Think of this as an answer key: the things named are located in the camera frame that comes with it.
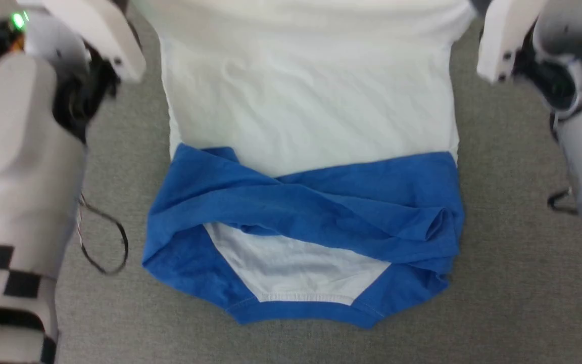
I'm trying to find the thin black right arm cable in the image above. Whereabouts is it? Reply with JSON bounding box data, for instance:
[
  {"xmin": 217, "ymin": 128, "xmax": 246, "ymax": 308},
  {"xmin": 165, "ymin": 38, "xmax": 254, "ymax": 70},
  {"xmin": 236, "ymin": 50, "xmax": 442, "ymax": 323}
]
[{"xmin": 547, "ymin": 188, "xmax": 580, "ymax": 216}]

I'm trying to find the blue and white t-shirt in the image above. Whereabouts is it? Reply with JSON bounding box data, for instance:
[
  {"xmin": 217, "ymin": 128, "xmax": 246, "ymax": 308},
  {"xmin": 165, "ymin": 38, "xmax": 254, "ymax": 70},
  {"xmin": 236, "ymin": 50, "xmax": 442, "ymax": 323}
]
[{"xmin": 141, "ymin": 0, "xmax": 476, "ymax": 330}]

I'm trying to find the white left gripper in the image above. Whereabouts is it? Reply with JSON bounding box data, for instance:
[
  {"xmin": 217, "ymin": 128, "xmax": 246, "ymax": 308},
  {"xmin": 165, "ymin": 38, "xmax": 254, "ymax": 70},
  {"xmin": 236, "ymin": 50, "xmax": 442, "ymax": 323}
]
[{"xmin": 17, "ymin": 0, "xmax": 147, "ymax": 84}]

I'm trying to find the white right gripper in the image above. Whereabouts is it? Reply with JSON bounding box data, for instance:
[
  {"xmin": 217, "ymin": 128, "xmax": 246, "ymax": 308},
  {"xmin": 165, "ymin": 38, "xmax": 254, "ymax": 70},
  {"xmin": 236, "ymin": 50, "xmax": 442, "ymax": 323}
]
[{"xmin": 475, "ymin": 0, "xmax": 550, "ymax": 84}]

